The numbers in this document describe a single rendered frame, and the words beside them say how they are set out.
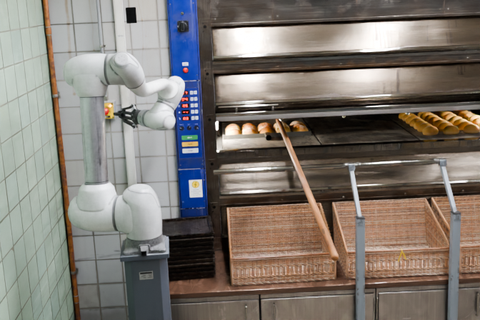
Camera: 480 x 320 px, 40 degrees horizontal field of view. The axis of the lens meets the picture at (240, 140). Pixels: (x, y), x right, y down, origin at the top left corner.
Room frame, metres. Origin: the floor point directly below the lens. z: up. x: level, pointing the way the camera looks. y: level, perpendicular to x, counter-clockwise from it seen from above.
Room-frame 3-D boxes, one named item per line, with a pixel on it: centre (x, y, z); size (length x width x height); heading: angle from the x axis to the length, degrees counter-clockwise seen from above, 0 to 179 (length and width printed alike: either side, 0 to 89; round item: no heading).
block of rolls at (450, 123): (4.14, -1.33, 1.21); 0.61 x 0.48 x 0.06; 1
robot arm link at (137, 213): (2.69, 0.44, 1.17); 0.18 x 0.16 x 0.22; 83
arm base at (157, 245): (2.67, 0.43, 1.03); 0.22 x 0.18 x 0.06; 6
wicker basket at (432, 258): (3.41, -0.80, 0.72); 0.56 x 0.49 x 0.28; 91
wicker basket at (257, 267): (3.40, -0.19, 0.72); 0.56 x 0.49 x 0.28; 92
